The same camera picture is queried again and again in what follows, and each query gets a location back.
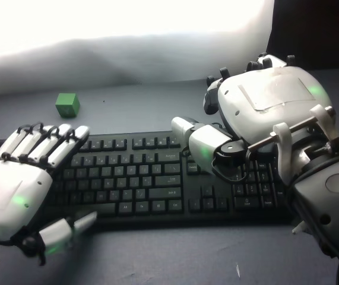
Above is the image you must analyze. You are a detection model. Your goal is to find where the white backdrop sheet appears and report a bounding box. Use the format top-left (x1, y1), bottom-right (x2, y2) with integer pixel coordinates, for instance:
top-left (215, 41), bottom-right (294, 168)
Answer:
top-left (0, 0), bottom-right (274, 97)

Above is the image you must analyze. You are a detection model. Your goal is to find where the grey table cloth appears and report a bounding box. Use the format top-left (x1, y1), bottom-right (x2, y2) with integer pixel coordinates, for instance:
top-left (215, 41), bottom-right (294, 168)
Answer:
top-left (0, 69), bottom-right (339, 285)

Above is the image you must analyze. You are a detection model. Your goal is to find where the black backdrop cloth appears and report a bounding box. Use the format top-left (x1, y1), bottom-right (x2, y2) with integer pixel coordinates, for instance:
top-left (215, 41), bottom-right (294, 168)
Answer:
top-left (265, 0), bottom-right (339, 72)

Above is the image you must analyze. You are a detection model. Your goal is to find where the black computer keyboard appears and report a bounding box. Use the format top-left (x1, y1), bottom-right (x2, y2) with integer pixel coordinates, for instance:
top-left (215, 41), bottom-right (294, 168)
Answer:
top-left (0, 130), bottom-right (295, 235)

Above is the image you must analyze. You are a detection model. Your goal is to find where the green cube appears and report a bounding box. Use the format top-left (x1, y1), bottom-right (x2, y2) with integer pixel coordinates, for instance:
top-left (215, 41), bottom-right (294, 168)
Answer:
top-left (55, 93), bottom-right (81, 119)

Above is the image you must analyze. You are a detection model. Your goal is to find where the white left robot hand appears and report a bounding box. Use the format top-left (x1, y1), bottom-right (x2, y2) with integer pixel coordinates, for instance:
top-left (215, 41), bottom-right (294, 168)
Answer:
top-left (0, 121), bottom-right (98, 267)

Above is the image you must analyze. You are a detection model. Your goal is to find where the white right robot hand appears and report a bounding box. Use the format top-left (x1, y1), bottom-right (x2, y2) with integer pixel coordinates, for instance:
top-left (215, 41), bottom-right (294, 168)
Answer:
top-left (170, 53), bottom-right (335, 176)

